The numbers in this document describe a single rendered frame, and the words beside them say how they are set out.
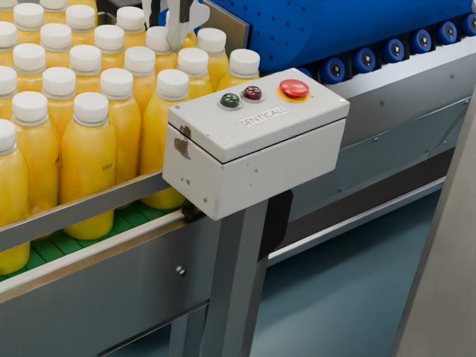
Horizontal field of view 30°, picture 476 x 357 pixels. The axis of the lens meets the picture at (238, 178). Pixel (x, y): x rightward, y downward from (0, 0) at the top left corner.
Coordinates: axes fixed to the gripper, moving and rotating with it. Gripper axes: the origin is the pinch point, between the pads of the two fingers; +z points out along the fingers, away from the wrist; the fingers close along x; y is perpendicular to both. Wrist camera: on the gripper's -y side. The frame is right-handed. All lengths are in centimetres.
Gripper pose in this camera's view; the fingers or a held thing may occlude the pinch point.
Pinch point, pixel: (160, 37)
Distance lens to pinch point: 120.7
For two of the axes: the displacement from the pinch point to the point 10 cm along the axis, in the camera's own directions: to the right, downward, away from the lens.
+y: 7.5, -3.0, 5.9
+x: -6.5, -5.0, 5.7
